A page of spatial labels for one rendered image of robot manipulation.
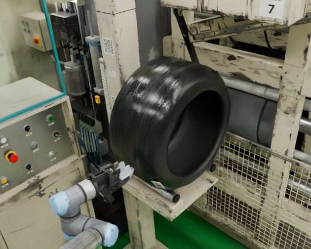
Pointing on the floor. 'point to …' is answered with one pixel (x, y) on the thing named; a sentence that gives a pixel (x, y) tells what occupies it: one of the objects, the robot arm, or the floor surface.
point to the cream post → (149, 222)
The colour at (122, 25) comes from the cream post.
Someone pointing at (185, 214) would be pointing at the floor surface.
